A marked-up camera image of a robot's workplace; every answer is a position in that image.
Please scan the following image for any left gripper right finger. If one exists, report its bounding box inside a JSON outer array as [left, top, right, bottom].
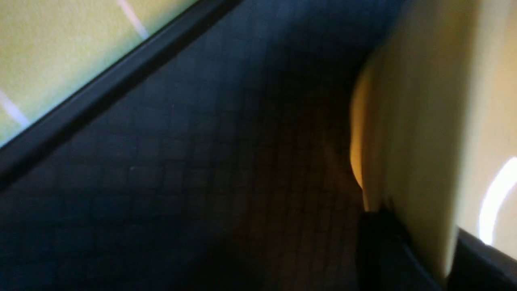
[[447, 230, 517, 291]]

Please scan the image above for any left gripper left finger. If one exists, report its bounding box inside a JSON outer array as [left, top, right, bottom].
[[355, 209, 442, 291]]

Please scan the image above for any tan noodle bowl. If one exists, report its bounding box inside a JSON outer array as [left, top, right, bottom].
[[350, 0, 516, 284]]

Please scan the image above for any black serving tray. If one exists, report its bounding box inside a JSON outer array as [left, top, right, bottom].
[[1, 0, 406, 291]]

